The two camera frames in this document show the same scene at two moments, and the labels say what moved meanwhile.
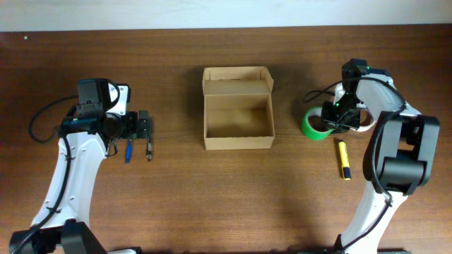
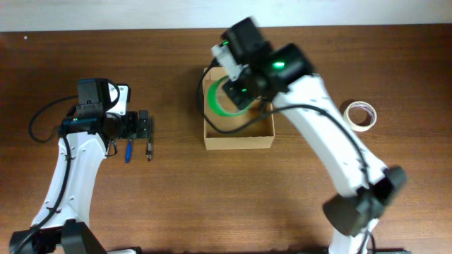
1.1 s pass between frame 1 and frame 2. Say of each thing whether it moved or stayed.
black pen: stayed
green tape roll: moved
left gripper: stayed
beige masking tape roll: stayed
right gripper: moved
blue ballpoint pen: stayed
